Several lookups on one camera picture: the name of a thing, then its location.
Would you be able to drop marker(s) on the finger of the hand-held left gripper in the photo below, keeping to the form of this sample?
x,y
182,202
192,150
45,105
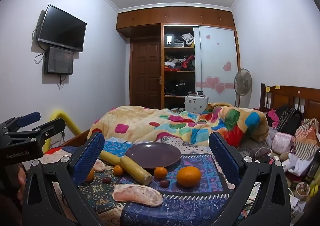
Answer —
x,y
28,118
51,128

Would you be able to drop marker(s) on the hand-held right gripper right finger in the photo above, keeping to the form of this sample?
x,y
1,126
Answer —
x,y
222,157

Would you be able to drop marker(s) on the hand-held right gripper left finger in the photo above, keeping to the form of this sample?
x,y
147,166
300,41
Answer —
x,y
90,156

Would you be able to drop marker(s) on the short sugarcane piece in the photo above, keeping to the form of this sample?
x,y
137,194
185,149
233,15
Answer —
x,y
111,158

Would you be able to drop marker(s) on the red jujube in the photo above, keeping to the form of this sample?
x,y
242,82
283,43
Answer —
x,y
164,183
107,180

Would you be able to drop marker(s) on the small tangerine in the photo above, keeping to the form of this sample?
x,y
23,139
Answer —
x,y
160,173
118,170

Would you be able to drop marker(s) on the large orange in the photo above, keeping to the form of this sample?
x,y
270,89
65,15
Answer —
x,y
188,176

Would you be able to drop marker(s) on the long sugarcane piece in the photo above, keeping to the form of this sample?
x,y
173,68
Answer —
x,y
136,171

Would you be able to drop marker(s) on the purple plate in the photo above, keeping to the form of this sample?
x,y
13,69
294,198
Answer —
x,y
152,154

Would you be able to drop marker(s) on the person's left hand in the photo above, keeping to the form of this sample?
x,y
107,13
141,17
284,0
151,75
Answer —
x,y
21,178

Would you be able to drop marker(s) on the white patterned sheet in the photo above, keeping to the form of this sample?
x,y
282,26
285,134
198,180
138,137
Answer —
x,y
192,146

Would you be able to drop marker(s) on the blue patterned mat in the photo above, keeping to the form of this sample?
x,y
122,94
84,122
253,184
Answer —
x,y
190,203

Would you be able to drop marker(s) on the white box appliance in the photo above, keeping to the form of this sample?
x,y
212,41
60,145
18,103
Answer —
x,y
196,103

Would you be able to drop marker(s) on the colourful patchwork blanket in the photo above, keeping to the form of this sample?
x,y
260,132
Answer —
x,y
140,121

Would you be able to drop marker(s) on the pink cloth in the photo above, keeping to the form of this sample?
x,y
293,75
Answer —
x,y
272,117

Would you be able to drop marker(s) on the standing fan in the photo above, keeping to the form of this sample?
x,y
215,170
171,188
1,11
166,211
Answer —
x,y
242,81

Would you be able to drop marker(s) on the black backpack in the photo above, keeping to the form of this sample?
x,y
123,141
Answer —
x,y
290,117

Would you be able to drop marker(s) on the striped bag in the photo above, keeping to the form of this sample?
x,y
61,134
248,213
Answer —
x,y
306,136

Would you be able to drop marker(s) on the white cup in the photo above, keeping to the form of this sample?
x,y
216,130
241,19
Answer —
x,y
303,189

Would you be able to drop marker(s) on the wooden headboard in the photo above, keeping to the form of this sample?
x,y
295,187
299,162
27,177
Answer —
x,y
287,96

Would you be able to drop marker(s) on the dark bottle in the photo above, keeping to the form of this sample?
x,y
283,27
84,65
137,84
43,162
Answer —
x,y
315,166

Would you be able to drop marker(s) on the frosted sliding wardrobe door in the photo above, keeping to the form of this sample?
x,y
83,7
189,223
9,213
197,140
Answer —
x,y
216,61

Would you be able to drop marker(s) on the wooden door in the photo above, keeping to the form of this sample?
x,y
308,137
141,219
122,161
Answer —
x,y
146,73

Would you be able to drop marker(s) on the wooden wardrobe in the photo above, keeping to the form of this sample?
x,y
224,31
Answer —
x,y
175,17

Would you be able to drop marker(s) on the yellow padded tube frame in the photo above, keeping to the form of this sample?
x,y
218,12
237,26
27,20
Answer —
x,y
60,114

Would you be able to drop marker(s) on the small wall monitor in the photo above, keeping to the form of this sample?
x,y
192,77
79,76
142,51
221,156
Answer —
x,y
58,60

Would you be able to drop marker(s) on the wall television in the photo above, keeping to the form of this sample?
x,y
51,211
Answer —
x,y
62,27

